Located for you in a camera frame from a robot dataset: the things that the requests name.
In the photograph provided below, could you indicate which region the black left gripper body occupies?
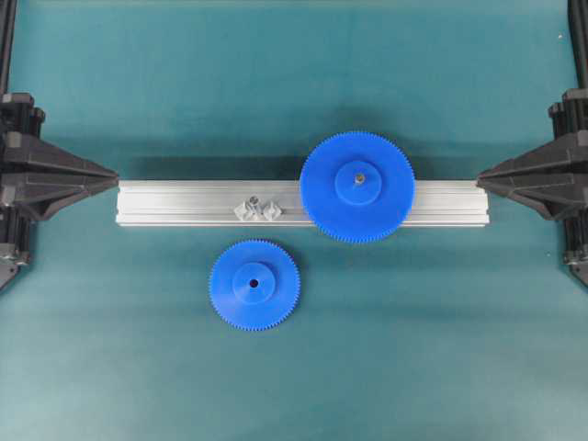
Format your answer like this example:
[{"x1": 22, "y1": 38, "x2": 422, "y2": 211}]
[{"x1": 1, "y1": 93, "x2": 45, "y2": 271}]

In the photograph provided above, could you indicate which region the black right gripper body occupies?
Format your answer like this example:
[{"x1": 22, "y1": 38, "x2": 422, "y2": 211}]
[{"x1": 548, "y1": 88, "x2": 587, "y2": 266}]

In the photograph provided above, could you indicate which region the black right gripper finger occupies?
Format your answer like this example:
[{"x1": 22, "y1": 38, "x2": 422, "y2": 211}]
[
  {"x1": 477, "y1": 136, "x2": 584, "y2": 187},
  {"x1": 477, "y1": 179, "x2": 586, "y2": 221}
]

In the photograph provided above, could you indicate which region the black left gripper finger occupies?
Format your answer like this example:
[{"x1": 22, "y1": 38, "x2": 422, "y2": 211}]
[
  {"x1": 2, "y1": 174, "x2": 119, "y2": 220},
  {"x1": 3, "y1": 132, "x2": 119, "y2": 180}
]

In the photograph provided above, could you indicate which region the small blue gear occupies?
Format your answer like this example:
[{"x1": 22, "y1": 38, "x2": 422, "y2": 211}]
[{"x1": 209, "y1": 239, "x2": 301, "y2": 332}]

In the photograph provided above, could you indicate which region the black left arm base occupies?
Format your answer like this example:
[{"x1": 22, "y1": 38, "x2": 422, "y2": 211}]
[{"x1": 0, "y1": 259, "x2": 19, "y2": 290}]

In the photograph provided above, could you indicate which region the large blue gear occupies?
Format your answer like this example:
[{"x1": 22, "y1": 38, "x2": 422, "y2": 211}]
[{"x1": 299, "y1": 131, "x2": 416, "y2": 243}]

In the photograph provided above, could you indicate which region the aluminium extrusion rail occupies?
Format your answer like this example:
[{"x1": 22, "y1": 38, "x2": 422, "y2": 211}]
[{"x1": 116, "y1": 180, "x2": 490, "y2": 227}]

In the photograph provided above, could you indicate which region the black left frame post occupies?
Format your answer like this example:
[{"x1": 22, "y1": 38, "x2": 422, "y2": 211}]
[{"x1": 0, "y1": 0, "x2": 17, "y2": 95}]

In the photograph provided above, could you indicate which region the black frame post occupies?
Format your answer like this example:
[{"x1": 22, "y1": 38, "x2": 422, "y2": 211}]
[
  {"x1": 0, "y1": 0, "x2": 17, "y2": 95},
  {"x1": 568, "y1": 0, "x2": 587, "y2": 88}
]

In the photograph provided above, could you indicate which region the black right frame post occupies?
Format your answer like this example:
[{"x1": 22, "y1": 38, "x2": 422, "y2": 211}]
[{"x1": 568, "y1": 0, "x2": 587, "y2": 88}]

